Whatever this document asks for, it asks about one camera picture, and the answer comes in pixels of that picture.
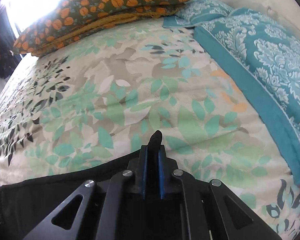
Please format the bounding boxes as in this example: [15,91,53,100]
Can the teal damask pillow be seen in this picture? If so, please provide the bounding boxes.
[162,0,237,28]

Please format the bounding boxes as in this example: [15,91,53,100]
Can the leaf print bedspread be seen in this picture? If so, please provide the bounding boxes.
[0,17,300,240]

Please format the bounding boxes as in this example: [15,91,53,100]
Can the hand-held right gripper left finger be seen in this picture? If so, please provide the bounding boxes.
[22,146,148,240]

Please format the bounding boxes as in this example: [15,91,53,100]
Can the black pants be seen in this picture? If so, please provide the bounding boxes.
[0,130,163,240]

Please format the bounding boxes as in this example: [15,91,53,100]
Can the orange floral pillow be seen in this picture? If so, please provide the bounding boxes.
[13,0,192,57]

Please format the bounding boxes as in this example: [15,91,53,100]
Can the dark hanging bag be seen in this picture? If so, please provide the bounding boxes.
[0,11,23,78]

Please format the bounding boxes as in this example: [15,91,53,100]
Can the teal damask blanket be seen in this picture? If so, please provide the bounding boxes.
[194,7,300,186]

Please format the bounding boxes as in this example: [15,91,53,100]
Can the bright window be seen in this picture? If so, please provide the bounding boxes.
[1,0,90,33]

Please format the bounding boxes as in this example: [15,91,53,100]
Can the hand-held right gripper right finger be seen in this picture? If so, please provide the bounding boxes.
[158,149,283,240]

